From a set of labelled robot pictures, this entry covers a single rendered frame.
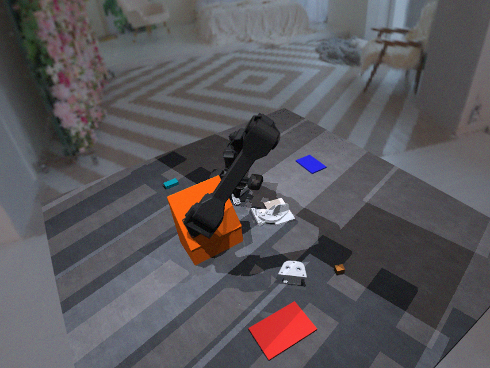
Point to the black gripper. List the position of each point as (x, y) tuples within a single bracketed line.
[(253, 183)]

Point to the small cyan block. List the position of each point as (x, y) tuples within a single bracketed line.
[(171, 183)]

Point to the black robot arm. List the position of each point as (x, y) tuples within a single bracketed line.
[(246, 145)]

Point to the white metal mounting plate with holes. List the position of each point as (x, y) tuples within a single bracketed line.
[(256, 214)]

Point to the blue flat plate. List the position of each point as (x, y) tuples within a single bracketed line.
[(311, 164)]

